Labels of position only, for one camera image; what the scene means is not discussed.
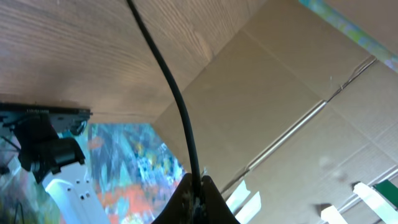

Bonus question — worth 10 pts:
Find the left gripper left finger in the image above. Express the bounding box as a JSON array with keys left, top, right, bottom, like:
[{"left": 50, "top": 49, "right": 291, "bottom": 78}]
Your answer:
[{"left": 152, "top": 173, "right": 193, "bottom": 224}]

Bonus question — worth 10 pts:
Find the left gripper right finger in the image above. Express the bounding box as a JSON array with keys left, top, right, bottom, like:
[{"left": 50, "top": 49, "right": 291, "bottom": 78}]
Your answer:
[{"left": 201, "top": 175, "right": 239, "bottom": 224}]

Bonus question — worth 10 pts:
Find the black cable short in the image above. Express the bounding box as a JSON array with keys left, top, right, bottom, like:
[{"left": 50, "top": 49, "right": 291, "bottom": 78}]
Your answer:
[{"left": 127, "top": 0, "right": 201, "bottom": 198}]

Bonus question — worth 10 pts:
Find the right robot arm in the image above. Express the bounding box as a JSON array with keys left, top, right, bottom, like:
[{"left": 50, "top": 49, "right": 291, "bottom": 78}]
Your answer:
[{"left": 2, "top": 116, "right": 109, "bottom": 224}]

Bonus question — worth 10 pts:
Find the cardboard wall panel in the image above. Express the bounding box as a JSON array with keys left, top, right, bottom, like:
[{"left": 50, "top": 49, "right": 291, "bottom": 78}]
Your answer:
[{"left": 150, "top": 0, "right": 398, "bottom": 224}]

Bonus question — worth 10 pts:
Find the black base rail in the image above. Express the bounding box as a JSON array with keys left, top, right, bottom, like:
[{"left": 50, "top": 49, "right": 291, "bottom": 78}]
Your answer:
[{"left": 1, "top": 103, "right": 93, "bottom": 136}]

